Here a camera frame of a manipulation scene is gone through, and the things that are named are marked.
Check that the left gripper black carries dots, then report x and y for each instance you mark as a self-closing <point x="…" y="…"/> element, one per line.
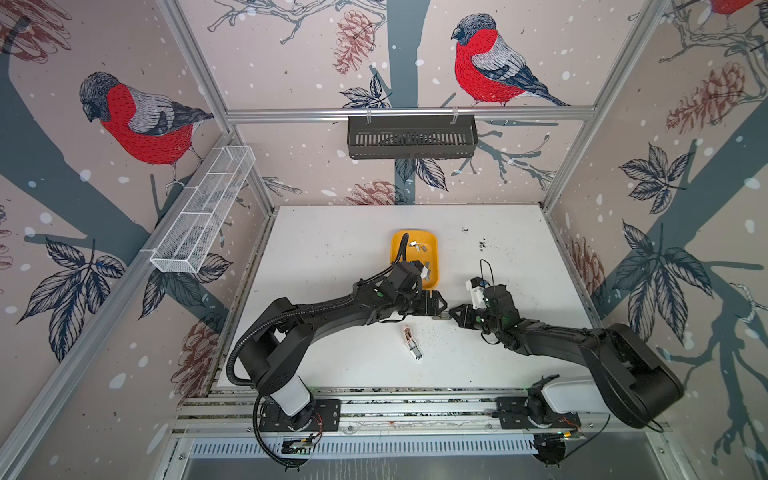
<point x="424" y="308"/>

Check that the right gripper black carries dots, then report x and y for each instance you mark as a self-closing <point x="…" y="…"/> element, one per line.
<point x="465" y="317"/>

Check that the yellow plastic tray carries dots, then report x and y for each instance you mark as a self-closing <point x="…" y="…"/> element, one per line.
<point x="430" y="258"/>

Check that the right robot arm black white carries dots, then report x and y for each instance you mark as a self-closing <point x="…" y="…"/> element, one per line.
<point x="633" y="382"/>

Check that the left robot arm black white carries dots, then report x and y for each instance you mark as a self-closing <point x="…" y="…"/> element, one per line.
<point x="267" y="355"/>

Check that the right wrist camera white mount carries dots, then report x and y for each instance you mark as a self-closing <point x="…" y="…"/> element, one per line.
<point x="476" y="287"/>

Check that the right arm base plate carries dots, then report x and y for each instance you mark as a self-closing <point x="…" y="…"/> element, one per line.
<point x="525" y="412"/>

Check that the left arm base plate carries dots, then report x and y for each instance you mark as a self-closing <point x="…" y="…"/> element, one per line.
<point x="319" y="415"/>

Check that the black wall basket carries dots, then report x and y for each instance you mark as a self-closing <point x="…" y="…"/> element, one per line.
<point x="412" y="137"/>

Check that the white wire mesh shelf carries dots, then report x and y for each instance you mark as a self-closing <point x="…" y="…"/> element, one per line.
<point x="193" y="232"/>

